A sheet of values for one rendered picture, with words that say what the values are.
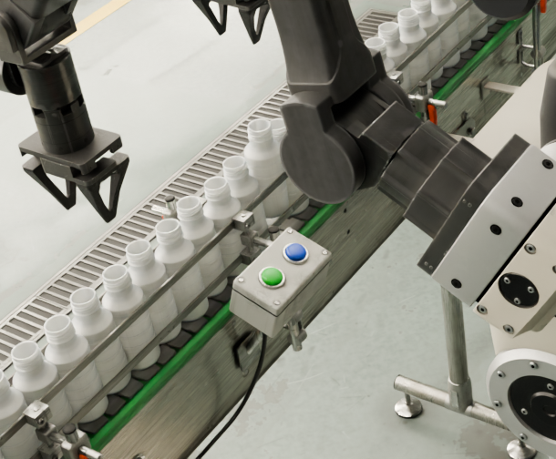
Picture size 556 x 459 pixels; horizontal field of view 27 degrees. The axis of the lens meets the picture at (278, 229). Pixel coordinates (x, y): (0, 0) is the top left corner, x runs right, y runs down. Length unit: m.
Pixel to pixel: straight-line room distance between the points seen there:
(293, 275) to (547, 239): 0.77
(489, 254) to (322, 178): 0.16
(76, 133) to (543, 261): 0.55
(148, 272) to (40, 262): 2.10
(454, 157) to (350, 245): 1.09
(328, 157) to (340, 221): 1.02
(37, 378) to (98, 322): 0.12
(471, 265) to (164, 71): 3.75
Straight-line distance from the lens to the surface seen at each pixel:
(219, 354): 1.77
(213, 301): 1.77
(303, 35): 0.94
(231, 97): 4.35
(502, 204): 0.90
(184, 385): 1.73
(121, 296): 1.61
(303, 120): 0.94
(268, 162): 1.79
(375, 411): 2.95
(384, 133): 0.95
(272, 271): 1.61
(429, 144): 0.95
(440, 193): 0.93
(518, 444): 2.82
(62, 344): 1.55
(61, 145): 1.24
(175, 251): 1.67
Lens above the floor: 2.11
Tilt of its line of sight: 36 degrees down
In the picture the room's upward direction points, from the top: 11 degrees counter-clockwise
